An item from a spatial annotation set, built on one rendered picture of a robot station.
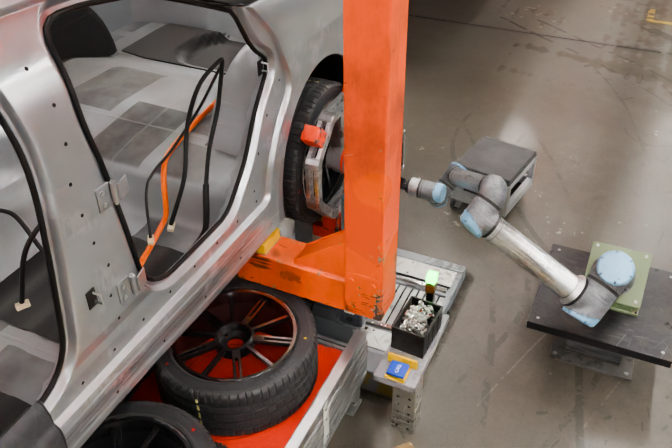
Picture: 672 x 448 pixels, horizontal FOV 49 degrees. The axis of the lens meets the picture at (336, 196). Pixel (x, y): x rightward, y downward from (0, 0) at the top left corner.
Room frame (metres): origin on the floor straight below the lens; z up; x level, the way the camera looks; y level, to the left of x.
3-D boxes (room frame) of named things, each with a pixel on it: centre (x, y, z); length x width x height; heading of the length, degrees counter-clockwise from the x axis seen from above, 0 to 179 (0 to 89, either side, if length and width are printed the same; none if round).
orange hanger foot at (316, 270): (2.36, 0.17, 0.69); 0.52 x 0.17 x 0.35; 65
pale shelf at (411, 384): (2.06, -0.30, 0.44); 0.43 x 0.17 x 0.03; 155
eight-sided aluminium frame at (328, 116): (2.84, -0.01, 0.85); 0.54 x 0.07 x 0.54; 155
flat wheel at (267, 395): (2.09, 0.41, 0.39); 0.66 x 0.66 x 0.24
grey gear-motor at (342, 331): (2.51, 0.03, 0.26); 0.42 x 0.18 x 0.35; 65
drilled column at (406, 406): (2.03, -0.29, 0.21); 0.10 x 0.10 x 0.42; 65
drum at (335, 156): (2.81, -0.08, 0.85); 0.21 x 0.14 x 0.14; 65
